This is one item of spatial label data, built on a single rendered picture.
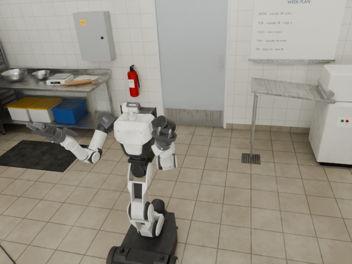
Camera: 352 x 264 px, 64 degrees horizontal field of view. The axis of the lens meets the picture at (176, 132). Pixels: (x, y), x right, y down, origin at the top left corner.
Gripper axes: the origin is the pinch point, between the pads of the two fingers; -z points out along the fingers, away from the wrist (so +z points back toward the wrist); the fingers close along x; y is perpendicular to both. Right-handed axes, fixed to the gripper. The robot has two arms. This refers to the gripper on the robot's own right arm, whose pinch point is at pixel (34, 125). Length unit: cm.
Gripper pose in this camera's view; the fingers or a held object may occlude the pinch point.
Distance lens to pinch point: 172.8
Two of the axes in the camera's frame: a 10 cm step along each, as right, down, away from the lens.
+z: 4.3, 3.6, 8.3
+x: 9.0, -1.0, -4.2
